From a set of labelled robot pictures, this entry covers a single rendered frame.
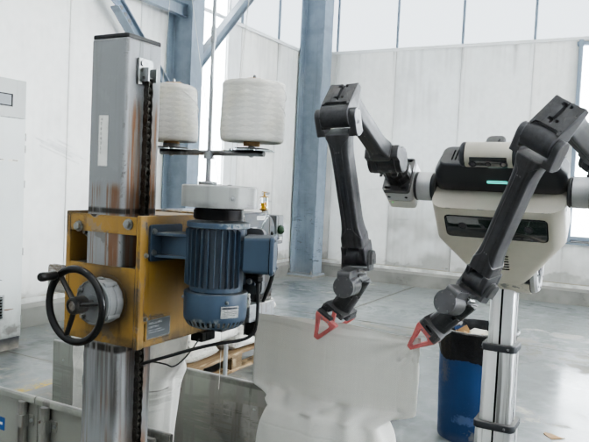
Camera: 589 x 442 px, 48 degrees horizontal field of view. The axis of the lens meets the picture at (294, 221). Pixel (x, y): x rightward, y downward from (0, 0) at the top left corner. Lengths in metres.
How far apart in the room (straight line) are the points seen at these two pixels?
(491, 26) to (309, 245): 4.23
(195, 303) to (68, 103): 5.46
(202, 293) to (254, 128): 0.42
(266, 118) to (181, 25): 6.47
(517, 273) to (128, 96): 1.26
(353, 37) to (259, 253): 9.40
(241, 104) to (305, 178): 8.95
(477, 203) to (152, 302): 0.98
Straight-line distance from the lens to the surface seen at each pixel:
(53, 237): 6.78
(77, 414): 2.12
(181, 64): 7.97
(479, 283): 1.64
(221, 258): 1.50
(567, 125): 1.49
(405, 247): 10.18
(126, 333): 1.61
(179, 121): 1.79
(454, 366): 3.94
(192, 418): 2.54
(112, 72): 1.64
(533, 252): 2.06
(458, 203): 2.02
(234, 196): 1.49
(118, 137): 1.60
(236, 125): 1.63
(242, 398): 2.39
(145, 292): 1.59
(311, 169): 10.52
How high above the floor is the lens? 1.42
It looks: 3 degrees down
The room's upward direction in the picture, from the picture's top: 3 degrees clockwise
